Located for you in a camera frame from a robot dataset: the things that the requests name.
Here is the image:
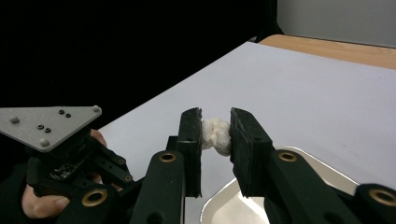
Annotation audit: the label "wooden table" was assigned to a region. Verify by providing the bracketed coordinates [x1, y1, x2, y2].
[258, 34, 396, 71]

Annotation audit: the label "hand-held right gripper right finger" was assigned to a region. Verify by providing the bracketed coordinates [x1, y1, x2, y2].
[230, 106, 362, 224]

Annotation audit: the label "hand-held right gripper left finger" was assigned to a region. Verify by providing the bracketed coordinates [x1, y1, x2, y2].
[130, 106, 204, 224]

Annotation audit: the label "square metal tray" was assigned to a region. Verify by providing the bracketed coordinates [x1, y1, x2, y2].
[200, 146, 361, 224]

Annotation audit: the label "white table board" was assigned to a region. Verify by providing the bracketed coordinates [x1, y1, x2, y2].
[97, 41, 396, 224]

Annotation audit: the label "white cotton ball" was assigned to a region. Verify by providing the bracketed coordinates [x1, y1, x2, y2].
[201, 117, 233, 158]

